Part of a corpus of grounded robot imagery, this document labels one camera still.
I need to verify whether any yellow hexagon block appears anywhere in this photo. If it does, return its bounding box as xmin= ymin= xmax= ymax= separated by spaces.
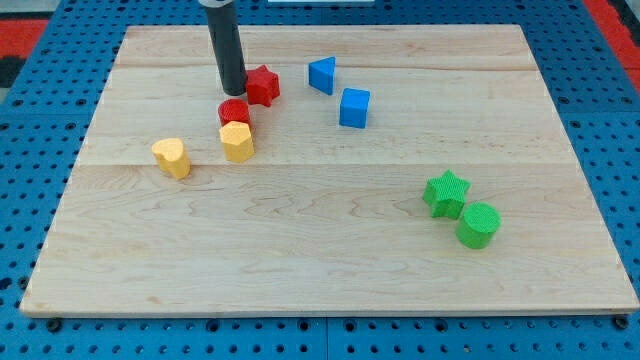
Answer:
xmin=219 ymin=121 xmax=255 ymax=163

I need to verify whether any green cylinder block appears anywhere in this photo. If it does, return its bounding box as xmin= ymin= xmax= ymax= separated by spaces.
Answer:
xmin=455 ymin=202 xmax=501 ymax=249

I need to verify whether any light wooden board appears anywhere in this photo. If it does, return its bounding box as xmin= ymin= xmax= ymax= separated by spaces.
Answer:
xmin=20 ymin=25 xmax=639 ymax=318

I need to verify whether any yellow heart block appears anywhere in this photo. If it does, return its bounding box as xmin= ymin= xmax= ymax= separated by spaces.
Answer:
xmin=151 ymin=138 xmax=191 ymax=179

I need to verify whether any red star block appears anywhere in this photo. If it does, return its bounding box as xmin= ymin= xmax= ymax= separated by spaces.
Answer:
xmin=245 ymin=65 xmax=280 ymax=107

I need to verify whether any red cylinder block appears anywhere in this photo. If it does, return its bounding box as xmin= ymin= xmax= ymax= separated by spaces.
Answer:
xmin=217 ymin=99 xmax=251 ymax=127

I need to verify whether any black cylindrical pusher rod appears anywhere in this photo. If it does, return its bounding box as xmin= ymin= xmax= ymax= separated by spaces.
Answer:
xmin=199 ymin=0 xmax=247 ymax=96

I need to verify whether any blue triangle block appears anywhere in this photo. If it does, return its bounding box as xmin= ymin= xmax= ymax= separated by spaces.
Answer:
xmin=308 ymin=57 xmax=336 ymax=96

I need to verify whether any blue cube block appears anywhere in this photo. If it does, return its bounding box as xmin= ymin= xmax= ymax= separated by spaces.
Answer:
xmin=339 ymin=88 xmax=370 ymax=129

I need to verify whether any green star block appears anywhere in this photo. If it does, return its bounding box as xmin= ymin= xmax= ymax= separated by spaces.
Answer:
xmin=423 ymin=170 xmax=471 ymax=219

